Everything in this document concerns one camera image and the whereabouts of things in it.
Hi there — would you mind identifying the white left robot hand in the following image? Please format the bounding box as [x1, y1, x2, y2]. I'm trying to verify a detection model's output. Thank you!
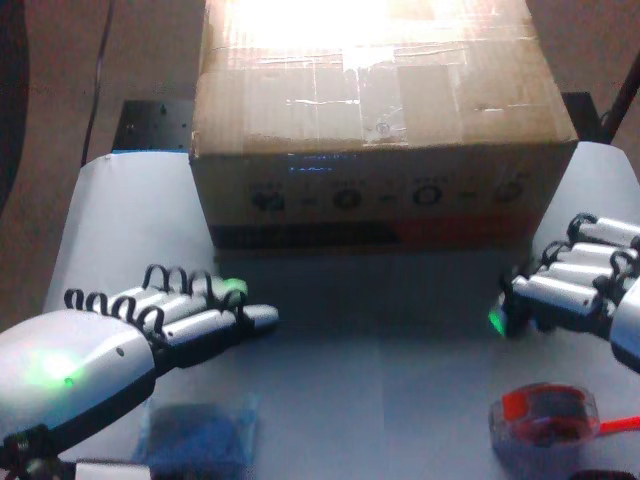
[0, 264, 280, 441]

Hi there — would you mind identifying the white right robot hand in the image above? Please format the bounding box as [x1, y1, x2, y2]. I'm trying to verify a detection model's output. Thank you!
[488, 212, 640, 376]

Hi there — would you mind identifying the orange strip object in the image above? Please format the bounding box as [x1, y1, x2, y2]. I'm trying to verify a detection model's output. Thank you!
[488, 382, 640, 451]

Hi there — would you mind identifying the blue object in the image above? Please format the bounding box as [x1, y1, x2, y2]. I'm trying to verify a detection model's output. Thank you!
[134, 392, 264, 480]

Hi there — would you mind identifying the white paper sheet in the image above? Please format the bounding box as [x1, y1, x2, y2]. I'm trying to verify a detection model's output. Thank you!
[44, 142, 640, 480]

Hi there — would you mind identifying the black pole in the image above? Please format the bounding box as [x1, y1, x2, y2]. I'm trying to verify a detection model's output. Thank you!
[602, 64, 640, 146]

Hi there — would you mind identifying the large brown cardboard box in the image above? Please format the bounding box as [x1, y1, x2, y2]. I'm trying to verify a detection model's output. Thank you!
[188, 0, 581, 251]

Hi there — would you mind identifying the thin dark cable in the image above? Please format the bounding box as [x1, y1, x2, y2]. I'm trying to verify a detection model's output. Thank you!
[82, 0, 114, 166]

